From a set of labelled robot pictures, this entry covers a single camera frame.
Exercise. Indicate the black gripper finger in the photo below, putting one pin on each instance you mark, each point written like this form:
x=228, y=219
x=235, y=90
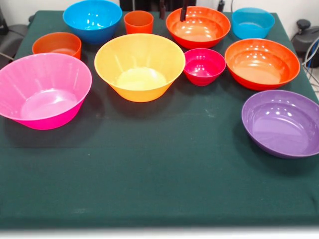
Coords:
x=162, y=10
x=183, y=11

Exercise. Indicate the wide red-orange bowl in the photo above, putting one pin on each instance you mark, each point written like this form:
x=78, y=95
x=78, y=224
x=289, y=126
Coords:
x=261, y=64
x=202, y=30

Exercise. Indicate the orange cup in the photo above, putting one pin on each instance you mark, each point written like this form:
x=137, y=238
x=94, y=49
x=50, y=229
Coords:
x=138, y=27

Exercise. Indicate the large yellow-orange bowl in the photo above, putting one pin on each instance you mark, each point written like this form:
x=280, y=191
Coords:
x=139, y=82

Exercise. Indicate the large pink bowl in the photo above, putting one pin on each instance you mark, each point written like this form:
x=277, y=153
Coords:
x=45, y=99

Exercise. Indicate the black cylindrical plug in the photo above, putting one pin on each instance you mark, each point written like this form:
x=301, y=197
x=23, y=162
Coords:
x=221, y=5

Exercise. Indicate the small magenta bowl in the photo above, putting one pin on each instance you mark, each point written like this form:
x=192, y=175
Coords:
x=203, y=64

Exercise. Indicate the large blue bowl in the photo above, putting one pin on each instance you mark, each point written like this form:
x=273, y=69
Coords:
x=92, y=17

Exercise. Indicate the small light blue bowl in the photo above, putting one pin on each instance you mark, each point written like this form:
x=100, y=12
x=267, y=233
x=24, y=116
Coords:
x=251, y=31

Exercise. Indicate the small orange bowl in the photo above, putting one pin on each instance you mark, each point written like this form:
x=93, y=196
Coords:
x=49, y=42

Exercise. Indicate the black office chair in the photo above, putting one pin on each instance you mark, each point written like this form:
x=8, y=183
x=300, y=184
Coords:
x=306, y=37

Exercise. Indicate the wide purple bowl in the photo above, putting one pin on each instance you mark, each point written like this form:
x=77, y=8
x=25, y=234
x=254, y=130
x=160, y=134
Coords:
x=279, y=124

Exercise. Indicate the grey office chair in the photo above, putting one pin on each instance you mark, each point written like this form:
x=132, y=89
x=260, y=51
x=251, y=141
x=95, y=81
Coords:
x=15, y=35

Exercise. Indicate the dark green tablecloth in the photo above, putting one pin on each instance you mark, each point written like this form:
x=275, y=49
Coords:
x=159, y=161

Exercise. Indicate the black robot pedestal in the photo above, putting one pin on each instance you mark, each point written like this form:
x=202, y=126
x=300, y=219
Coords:
x=134, y=5

